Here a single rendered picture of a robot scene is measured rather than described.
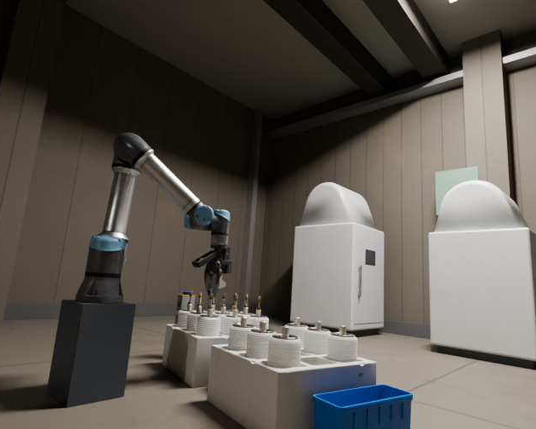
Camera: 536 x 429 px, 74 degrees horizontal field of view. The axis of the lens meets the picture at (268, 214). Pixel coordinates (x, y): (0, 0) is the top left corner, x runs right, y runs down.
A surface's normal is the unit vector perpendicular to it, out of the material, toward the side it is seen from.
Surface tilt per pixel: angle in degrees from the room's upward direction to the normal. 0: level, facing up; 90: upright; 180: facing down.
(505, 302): 90
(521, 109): 90
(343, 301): 90
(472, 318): 90
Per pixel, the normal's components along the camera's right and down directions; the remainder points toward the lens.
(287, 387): 0.57, -0.11
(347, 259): -0.68, -0.18
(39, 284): 0.74, -0.07
